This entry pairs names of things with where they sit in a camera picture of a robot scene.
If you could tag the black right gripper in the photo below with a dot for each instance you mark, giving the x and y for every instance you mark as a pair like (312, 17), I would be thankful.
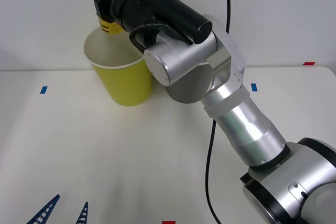
(103, 1)

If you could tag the silver and black right arm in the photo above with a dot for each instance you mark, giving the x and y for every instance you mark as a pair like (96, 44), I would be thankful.
(236, 129)

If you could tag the yellow bottle with black cap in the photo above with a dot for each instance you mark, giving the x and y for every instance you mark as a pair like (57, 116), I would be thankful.
(110, 28)

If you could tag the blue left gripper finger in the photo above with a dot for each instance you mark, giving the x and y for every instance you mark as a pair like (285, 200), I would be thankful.
(86, 205)
(56, 197)

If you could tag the yellow-green plastic waste bin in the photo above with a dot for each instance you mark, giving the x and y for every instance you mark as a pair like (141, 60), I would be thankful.
(126, 85)

